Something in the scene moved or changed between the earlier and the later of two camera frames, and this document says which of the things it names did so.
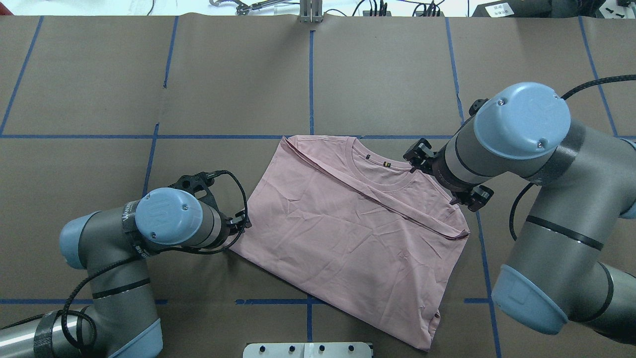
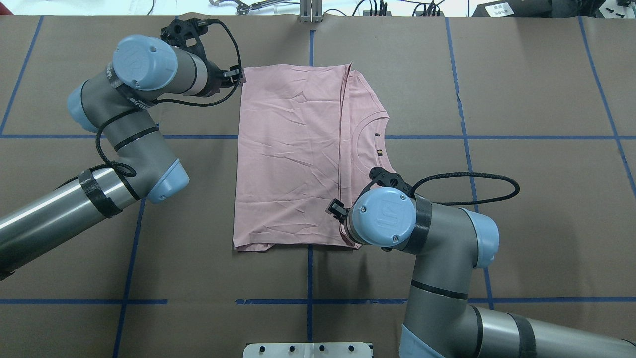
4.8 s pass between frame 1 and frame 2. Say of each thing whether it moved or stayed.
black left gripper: moved
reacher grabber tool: stayed
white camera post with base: stayed
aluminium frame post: stayed
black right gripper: moved
